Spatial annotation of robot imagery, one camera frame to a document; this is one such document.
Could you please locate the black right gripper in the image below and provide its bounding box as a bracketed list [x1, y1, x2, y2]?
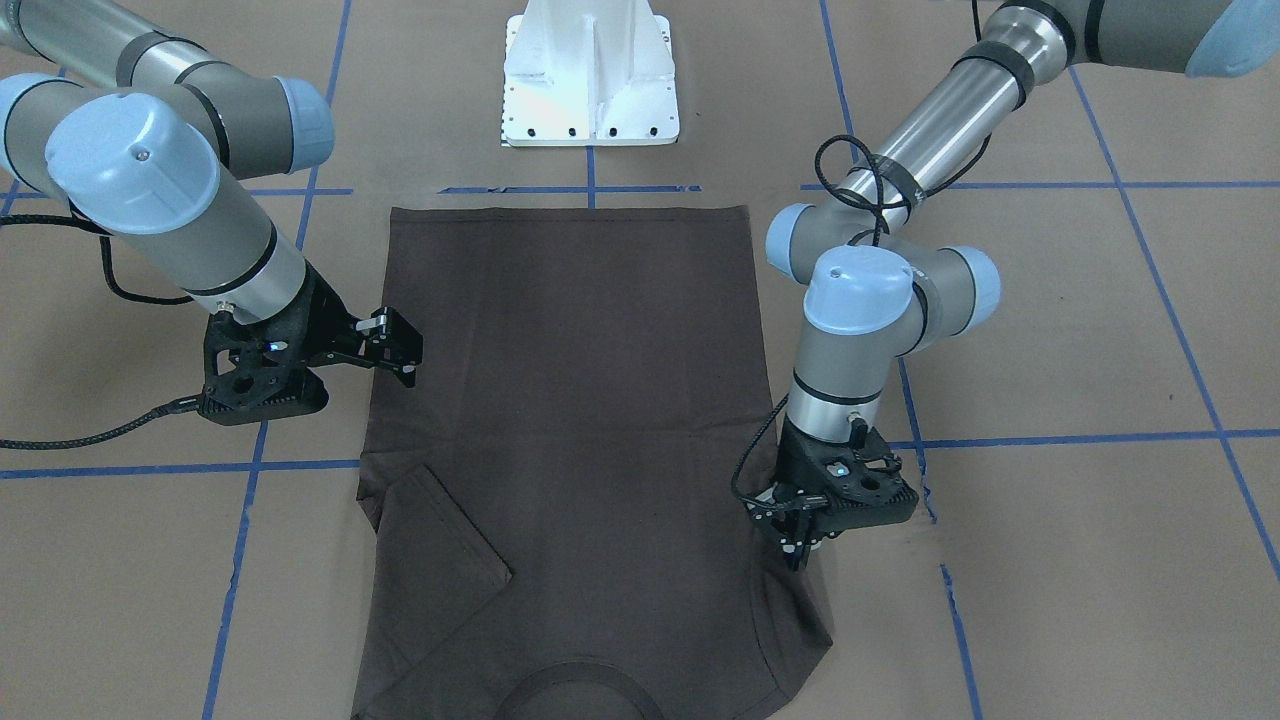
[210, 264, 424, 388]

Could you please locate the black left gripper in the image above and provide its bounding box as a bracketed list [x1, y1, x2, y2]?
[748, 420, 851, 571]

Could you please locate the brown t-shirt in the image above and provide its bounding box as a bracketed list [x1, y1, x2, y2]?
[352, 206, 831, 719]

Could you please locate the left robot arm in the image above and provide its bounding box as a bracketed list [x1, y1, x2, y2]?
[739, 1, 1277, 570]

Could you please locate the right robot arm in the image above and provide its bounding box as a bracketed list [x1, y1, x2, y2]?
[3, 1, 422, 386]

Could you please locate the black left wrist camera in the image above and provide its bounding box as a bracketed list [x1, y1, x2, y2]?
[815, 418, 920, 536]

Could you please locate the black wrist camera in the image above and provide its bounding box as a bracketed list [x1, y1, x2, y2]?
[815, 418, 920, 536]
[197, 310, 329, 427]

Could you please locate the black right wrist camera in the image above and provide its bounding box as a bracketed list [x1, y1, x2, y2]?
[197, 310, 329, 427]

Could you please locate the braided camera cable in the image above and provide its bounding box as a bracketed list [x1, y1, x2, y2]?
[0, 211, 223, 451]

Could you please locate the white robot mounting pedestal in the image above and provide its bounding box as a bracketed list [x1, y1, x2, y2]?
[500, 1, 681, 149]

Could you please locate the black camera cable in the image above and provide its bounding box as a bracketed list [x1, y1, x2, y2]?
[730, 132, 991, 511]

